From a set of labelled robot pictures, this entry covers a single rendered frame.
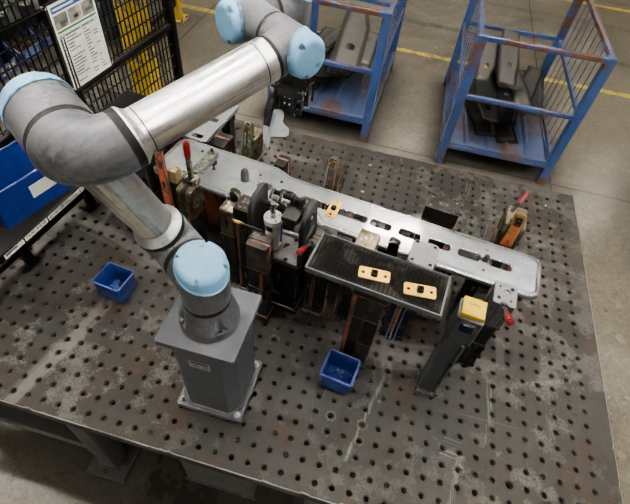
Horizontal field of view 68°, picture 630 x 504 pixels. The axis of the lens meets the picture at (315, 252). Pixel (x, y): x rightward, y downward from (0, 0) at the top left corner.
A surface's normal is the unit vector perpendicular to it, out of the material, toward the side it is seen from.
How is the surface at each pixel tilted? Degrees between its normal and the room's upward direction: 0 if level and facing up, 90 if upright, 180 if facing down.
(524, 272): 0
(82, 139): 38
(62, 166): 78
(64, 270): 0
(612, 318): 0
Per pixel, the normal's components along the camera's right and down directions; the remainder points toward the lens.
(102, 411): 0.08, -0.64
